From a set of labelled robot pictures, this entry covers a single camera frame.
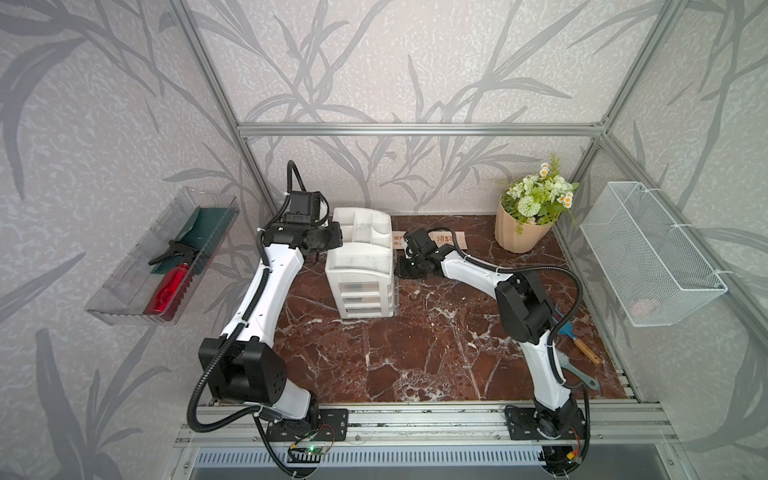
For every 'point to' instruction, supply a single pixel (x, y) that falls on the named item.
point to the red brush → (171, 293)
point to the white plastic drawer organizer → (363, 273)
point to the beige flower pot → (508, 238)
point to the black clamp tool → (177, 248)
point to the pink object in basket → (640, 309)
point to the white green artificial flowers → (539, 198)
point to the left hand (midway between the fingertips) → (339, 234)
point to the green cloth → (203, 233)
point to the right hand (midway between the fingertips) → (393, 270)
